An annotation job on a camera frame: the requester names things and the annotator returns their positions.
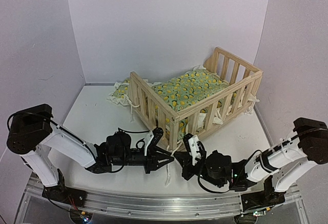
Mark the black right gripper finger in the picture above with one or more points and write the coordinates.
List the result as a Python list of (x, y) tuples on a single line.
[(184, 159), (188, 173)]

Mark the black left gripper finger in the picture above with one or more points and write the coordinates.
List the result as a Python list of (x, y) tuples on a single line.
[(157, 151), (155, 163)]

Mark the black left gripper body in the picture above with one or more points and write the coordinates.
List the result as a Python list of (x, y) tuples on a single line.
[(125, 161)]

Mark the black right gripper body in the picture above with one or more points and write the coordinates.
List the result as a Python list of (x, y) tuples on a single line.
[(217, 182)]

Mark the wooden pet bed frame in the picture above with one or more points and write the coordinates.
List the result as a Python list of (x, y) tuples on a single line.
[(194, 101)]

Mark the small lemon print pillow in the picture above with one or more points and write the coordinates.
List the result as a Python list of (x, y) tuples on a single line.
[(120, 95)]

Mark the lemon print bed cushion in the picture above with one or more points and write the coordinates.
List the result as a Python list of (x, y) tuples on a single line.
[(189, 93)]

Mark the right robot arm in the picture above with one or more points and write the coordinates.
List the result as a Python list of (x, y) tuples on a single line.
[(265, 176)]

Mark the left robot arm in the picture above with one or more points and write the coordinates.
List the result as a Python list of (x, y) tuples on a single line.
[(33, 134)]

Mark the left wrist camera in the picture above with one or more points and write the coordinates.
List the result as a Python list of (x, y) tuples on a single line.
[(152, 138)]

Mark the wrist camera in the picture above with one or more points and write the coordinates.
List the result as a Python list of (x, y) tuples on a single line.
[(194, 148), (152, 138)]

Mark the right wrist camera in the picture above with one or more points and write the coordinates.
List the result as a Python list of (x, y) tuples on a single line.
[(194, 148)]

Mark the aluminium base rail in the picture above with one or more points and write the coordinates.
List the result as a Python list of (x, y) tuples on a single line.
[(209, 207)]

